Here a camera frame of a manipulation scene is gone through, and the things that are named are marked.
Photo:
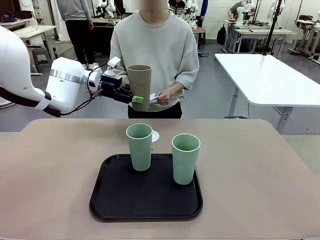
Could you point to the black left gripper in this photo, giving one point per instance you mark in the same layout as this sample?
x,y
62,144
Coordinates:
x,y
111,85

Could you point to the brown tall cup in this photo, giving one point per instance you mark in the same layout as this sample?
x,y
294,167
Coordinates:
x,y
140,87

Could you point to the white paper doily coaster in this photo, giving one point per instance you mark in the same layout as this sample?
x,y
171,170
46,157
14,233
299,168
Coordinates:
x,y
156,137
153,97

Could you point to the green tall cup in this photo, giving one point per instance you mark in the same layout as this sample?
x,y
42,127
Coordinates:
x,y
140,155
185,165

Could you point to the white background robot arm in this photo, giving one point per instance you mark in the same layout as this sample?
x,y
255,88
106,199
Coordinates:
x,y
243,12

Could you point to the person's left forearm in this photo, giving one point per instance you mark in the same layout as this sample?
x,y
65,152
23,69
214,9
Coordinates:
x,y
176,88

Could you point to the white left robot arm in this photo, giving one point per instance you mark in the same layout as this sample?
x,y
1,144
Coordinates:
x,y
15,62

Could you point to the person's left hand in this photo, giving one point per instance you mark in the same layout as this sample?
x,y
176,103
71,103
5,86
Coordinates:
x,y
163,98

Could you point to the person in beige sweater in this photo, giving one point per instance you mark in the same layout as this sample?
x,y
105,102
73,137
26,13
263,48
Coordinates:
x,y
165,50

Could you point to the bystander in grey top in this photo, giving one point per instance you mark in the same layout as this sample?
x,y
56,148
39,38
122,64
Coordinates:
x,y
80,32

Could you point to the grey plastic stool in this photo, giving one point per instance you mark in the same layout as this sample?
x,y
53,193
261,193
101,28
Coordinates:
x,y
41,56

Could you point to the bystander in patterned sweater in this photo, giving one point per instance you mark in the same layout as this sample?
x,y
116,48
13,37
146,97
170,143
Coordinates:
x,y
178,8

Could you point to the black plastic tray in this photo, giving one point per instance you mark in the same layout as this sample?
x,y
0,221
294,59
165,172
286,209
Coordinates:
x,y
145,200

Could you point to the black backpack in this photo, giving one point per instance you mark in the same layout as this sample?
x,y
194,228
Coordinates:
x,y
221,36

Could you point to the bystander in blue jacket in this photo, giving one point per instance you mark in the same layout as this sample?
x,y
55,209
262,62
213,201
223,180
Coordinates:
x,y
202,12

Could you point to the white desk with legs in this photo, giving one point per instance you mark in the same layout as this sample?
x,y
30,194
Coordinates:
x,y
35,31

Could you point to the white cylinder wooden base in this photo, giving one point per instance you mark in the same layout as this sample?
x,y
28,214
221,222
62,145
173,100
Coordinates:
x,y
5,105

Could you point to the large white table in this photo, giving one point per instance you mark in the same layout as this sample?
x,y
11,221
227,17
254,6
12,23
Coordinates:
x,y
262,77

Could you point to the purple cloth bundle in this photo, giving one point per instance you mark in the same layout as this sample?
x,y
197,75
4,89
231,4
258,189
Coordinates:
x,y
8,18

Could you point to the bystander in black shorts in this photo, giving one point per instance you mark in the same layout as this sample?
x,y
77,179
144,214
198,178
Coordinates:
x,y
241,8

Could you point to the white workbench table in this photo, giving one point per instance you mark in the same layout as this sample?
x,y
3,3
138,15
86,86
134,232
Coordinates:
x,y
262,31

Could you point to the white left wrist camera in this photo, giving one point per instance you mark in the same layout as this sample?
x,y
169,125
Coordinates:
x,y
113,65

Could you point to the black camera stand pole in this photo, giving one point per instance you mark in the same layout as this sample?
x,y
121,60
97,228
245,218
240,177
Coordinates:
x,y
271,30

